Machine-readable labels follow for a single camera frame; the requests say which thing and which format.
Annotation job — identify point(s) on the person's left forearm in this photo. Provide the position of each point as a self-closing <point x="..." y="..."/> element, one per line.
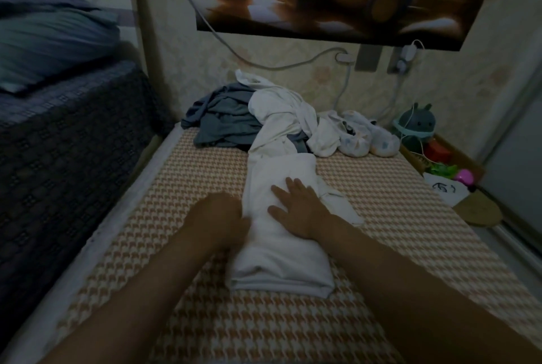
<point x="135" y="309"/>

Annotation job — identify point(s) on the grey wall socket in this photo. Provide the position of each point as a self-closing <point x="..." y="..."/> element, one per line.
<point x="368" y="58"/>

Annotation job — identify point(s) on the teal round bunny lamp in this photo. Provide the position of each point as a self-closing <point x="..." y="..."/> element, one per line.
<point x="415" y="122"/>

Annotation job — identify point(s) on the pile of grey-blue clothes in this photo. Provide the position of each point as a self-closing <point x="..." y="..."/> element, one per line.
<point x="224" y="118"/>

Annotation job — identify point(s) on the pink ball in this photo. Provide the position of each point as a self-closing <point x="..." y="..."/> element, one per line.
<point x="465" y="177"/>

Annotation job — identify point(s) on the white printed card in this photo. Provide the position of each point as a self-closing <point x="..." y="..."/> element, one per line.
<point x="446" y="190"/>

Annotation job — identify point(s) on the person's left hand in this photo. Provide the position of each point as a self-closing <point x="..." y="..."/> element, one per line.
<point x="216" y="220"/>

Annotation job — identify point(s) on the grey sliding door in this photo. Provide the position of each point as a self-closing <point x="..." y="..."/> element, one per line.
<point x="516" y="173"/>

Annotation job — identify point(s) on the person's right hand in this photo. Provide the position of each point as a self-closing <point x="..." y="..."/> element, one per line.
<point x="296" y="207"/>

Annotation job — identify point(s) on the red toy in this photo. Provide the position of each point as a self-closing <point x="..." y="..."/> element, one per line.
<point x="439" y="152"/>

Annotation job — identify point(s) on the person's right forearm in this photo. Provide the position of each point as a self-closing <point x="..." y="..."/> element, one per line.
<point x="432" y="300"/>

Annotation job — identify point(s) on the white printed slipper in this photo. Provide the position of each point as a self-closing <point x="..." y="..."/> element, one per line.
<point x="351" y="141"/>
<point x="383" y="141"/>

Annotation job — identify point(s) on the white T-shirt with letter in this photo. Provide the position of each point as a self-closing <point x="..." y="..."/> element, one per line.
<point x="279" y="249"/>

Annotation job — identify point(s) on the dark patterned bed cover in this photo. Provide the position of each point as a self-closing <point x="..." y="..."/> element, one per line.
<point x="68" y="181"/>

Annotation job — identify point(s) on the white wall plug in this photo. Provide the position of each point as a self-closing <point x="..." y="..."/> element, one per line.
<point x="344" y="59"/>

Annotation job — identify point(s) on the grey-green pillow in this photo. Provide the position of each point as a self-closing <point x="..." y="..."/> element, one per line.
<point x="47" y="46"/>

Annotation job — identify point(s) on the white charger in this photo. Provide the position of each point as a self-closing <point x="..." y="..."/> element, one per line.
<point x="407" y="56"/>

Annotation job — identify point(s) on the wooden bedside tray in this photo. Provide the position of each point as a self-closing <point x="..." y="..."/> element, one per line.
<point x="483" y="209"/>

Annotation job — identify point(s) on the green toy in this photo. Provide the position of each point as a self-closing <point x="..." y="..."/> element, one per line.
<point x="442" y="171"/>

